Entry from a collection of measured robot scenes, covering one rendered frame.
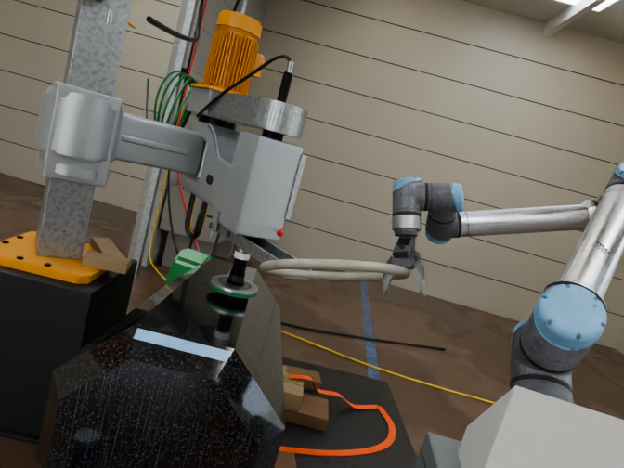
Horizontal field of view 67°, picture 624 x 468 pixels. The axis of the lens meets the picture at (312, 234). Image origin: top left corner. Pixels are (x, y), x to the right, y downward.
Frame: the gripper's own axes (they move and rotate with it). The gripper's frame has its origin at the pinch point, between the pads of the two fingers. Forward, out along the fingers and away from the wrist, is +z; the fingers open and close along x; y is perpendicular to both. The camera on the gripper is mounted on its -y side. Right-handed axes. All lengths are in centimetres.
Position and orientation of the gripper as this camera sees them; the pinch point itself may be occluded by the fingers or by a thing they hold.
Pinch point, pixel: (403, 294)
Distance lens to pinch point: 149.0
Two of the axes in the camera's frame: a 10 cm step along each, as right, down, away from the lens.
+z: -0.5, 9.9, -1.5
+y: 4.2, 1.5, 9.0
